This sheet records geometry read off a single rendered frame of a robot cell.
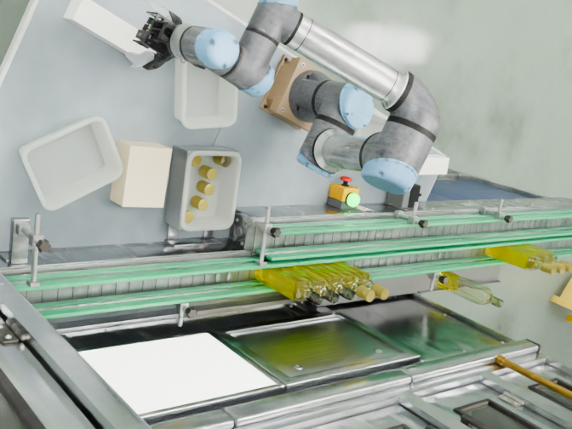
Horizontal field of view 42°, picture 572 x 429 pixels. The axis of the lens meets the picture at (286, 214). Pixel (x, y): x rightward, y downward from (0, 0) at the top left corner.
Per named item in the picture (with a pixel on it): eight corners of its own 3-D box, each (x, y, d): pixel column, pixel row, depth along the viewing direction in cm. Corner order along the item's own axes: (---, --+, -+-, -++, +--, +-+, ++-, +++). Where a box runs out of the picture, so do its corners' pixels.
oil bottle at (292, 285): (253, 278, 218) (298, 305, 202) (255, 260, 216) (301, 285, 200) (268, 277, 221) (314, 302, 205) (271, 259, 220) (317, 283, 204)
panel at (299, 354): (52, 364, 174) (115, 436, 148) (53, 352, 173) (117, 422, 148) (337, 318, 230) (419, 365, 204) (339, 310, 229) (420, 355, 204)
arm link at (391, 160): (344, 133, 213) (447, 140, 162) (321, 180, 212) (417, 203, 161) (310, 113, 208) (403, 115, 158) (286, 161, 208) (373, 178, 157)
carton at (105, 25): (74, -6, 177) (83, -4, 172) (153, 43, 193) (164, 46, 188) (62, 17, 177) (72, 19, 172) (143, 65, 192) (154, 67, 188)
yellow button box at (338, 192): (325, 203, 245) (340, 209, 240) (329, 181, 243) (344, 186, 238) (341, 203, 250) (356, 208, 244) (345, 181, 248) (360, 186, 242)
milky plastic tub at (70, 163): (6, 143, 178) (18, 151, 171) (88, 106, 188) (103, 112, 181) (34, 205, 186) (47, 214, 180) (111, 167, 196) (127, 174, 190)
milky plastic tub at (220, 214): (164, 223, 209) (180, 231, 202) (173, 144, 204) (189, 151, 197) (216, 220, 220) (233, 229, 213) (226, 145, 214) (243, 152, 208)
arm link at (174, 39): (216, 37, 153) (199, 72, 153) (205, 34, 156) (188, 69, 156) (189, 18, 148) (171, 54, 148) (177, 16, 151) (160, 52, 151)
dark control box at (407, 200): (384, 202, 262) (401, 208, 256) (388, 180, 260) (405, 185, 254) (400, 201, 267) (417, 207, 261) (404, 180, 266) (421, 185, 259)
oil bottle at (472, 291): (436, 286, 272) (494, 312, 253) (438, 271, 271) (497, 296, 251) (446, 284, 276) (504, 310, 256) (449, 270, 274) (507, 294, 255)
